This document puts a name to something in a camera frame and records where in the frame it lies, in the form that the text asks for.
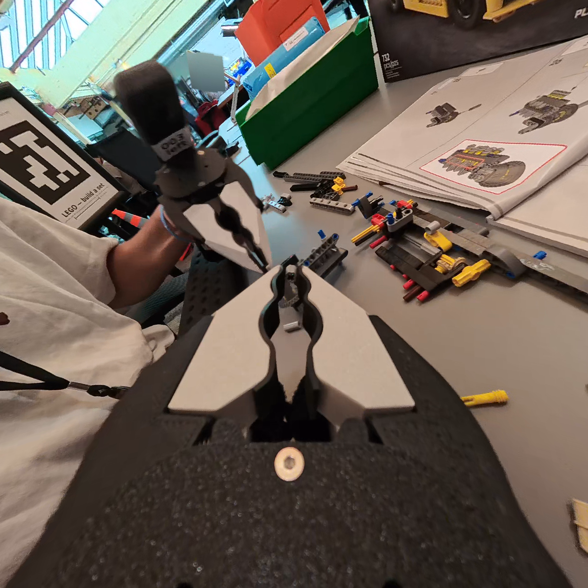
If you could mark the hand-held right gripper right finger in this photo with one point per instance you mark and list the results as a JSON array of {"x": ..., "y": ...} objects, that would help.
[{"x": 363, "y": 367}]

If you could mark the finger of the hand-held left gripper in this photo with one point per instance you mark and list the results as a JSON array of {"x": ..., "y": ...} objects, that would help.
[
  {"x": 211, "y": 229},
  {"x": 246, "y": 206}
]

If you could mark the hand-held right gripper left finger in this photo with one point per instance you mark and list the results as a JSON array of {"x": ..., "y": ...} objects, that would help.
[{"x": 220, "y": 367}]

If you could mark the grey lego gear assembly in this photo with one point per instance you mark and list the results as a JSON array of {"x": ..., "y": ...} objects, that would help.
[{"x": 321, "y": 252}]

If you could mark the lego instruction booklet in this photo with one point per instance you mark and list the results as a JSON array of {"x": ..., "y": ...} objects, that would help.
[{"x": 505, "y": 115}]

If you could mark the person's left forearm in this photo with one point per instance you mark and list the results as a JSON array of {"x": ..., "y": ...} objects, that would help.
[{"x": 147, "y": 262}]

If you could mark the pile of lego beams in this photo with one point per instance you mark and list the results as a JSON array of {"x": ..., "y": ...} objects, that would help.
[{"x": 317, "y": 181}]

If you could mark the small light grey lego piece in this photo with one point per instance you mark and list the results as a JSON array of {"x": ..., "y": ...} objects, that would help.
[{"x": 291, "y": 326}]

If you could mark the light grey long lego bar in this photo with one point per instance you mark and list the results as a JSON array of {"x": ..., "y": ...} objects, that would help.
[{"x": 331, "y": 206}]

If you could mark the yellow lego pin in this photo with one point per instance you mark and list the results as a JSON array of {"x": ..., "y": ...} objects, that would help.
[{"x": 484, "y": 398}]

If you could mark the long lego chassis assembly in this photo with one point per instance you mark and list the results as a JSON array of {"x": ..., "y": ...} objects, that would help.
[{"x": 436, "y": 257}]

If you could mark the yellow car lego set box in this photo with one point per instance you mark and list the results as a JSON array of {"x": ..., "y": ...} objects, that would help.
[{"x": 436, "y": 41}]

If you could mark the tan lego pin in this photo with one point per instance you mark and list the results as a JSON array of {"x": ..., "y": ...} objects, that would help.
[{"x": 581, "y": 523}]

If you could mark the blue wristband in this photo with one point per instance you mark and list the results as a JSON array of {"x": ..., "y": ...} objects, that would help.
[{"x": 167, "y": 225}]

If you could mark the black perforated foam pad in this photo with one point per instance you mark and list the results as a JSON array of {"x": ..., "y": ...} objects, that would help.
[{"x": 206, "y": 289}]

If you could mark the red office chair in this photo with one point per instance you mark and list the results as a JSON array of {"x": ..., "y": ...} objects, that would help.
[{"x": 211, "y": 117}]

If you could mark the orange traffic cone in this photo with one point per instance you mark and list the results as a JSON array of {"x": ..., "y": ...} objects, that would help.
[{"x": 131, "y": 218}]

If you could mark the white desk lamp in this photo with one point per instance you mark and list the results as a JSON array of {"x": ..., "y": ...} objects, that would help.
[{"x": 235, "y": 101}]

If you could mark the green plastic bin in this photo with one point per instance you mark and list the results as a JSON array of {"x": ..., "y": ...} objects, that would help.
[{"x": 312, "y": 105}]

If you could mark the blue wrapped roll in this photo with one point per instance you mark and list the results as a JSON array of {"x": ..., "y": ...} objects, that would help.
[{"x": 275, "y": 64}]

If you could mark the white paper bag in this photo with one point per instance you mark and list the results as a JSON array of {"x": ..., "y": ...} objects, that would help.
[{"x": 298, "y": 69}]

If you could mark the white tag sign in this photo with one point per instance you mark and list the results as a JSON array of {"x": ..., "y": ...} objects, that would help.
[{"x": 41, "y": 156}]

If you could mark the person's white shirt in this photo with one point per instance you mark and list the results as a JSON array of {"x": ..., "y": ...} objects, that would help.
[{"x": 55, "y": 344}]

